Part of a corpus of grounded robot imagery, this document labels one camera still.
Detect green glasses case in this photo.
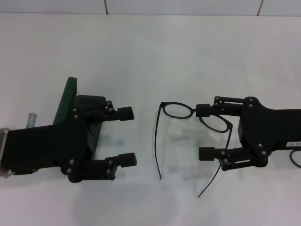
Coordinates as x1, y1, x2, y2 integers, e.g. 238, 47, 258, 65
53, 77, 106, 161

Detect black thin-frame glasses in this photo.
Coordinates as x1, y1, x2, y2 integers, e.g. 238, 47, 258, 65
154, 101, 233, 198

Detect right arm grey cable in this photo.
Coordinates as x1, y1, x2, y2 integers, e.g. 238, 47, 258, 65
288, 150, 301, 169

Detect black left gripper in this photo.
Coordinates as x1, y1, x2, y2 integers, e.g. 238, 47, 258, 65
1, 107, 95, 183

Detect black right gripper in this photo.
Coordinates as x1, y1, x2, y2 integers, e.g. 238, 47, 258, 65
196, 96, 301, 171

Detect silver connector plug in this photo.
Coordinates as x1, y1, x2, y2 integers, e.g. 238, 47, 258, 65
27, 113, 38, 129

